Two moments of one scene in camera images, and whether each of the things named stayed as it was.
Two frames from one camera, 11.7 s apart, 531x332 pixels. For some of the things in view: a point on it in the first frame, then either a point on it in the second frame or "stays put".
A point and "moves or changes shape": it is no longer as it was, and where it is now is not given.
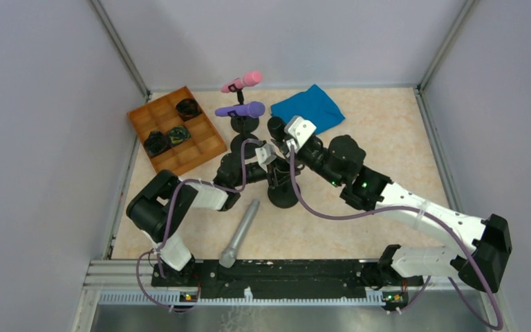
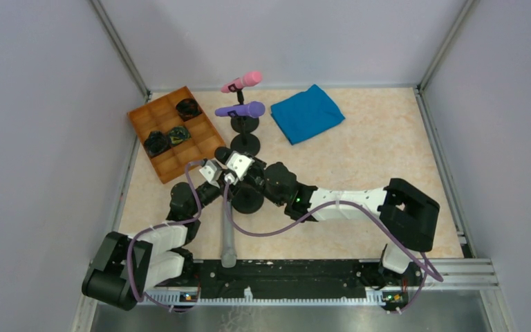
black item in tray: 188,108 stays put
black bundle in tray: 157,142 stays put
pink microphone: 249,79 stays put
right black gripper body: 286,139 -> 249,175
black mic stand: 283,196 moves or changes shape
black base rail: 374,274 stays put
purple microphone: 254,108 stays put
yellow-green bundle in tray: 178,134 stays put
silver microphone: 227,256 moves or changes shape
